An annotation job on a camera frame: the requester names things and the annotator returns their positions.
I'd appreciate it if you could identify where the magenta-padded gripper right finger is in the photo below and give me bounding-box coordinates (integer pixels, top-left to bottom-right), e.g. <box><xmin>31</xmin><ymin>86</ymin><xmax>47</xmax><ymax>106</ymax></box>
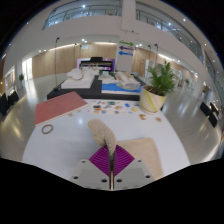
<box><xmin>112</xmin><ymin>144</ymin><xmax>156</xmax><ymax>191</ymax></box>

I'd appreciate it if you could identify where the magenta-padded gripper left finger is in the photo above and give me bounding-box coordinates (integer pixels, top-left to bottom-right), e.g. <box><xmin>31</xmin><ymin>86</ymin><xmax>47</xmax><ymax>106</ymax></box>
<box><xmin>70</xmin><ymin>144</ymin><xmax>113</xmax><ymax>191</ymax></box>

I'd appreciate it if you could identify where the beige towel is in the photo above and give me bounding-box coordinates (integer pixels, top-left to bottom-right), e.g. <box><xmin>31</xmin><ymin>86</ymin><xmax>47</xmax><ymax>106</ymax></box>
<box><xmin>87</xmin><ymin>118</ymin><xmax>165</xmax><ymax>181</ymax></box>

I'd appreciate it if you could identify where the colourful printed paper sheet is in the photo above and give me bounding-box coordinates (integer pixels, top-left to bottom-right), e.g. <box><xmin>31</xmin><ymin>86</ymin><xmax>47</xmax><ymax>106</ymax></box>
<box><xmin>88</xmin><ymin>99</ymin><xmax>141</xmax><ymax>116</ymax></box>

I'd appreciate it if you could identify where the potted plant in striped pot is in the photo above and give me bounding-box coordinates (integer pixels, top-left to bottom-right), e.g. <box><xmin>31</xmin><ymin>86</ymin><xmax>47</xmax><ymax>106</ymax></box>
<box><xmin>138</xmin><ymin>60</ymin><xmax>178</xmax><ymax>115</ymax></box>

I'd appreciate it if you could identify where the pink flat board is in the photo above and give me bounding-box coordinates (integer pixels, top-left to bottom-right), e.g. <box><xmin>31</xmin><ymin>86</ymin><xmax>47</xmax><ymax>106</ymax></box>
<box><xmin>34</xmin><ymin>90</ymin><xmax>90</xmax><ymax>127</ymax></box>

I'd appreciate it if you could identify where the black display platform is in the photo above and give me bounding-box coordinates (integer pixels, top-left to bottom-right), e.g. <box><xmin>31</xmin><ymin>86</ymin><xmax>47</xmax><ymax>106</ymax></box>
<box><xmin>46</xmin><ymin>74</ymin><xmax>148</xmax><ymax>102</ymax></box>

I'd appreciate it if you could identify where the blue-based architectural model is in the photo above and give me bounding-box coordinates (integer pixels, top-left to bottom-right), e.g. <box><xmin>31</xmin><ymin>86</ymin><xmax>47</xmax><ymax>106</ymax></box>
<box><xmin>100</xmin><ymin>71</ymin><xmax>143</xmax><ymax>96</ymax></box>

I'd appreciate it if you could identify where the white architectural model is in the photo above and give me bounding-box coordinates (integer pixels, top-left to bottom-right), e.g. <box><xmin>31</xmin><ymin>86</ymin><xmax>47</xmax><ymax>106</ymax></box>
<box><xmin>60</xmin><ymin>68</ymin><xmax>96</xmax><ymax>90</ymax></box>

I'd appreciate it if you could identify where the group of black chairs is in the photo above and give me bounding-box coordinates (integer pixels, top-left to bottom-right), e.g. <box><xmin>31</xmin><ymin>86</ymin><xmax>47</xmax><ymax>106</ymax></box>
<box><xmin>199</xmin><ymin>101</ymin><xmax>221</xmax><ymax>129</ymax></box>
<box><xmin>0</xmin><ymin>89</ymin><xmax>20</xmax><ymax>116</ymax></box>

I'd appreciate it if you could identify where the white sign with arrows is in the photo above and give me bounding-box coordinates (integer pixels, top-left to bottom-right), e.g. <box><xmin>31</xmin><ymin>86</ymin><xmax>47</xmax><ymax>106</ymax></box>
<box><xmin>117</xmin><ymin>39</ymin><xmax>137</xmax><ymax>73</ymax></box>

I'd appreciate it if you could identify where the tall black lamp stand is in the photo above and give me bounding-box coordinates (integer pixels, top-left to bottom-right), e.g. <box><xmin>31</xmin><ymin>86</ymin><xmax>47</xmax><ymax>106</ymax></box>
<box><xmin>53</xmin><ymin>36</ymin><xmax>62</xmax><ymax>91</ymax></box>

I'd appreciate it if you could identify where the small distant potted plant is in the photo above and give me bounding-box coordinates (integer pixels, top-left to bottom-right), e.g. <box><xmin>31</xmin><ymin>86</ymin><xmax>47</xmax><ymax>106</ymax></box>
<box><xmin>18</xmin><ymin>73</ymin><xmax>26</xmax><ymax>89</ymax></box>

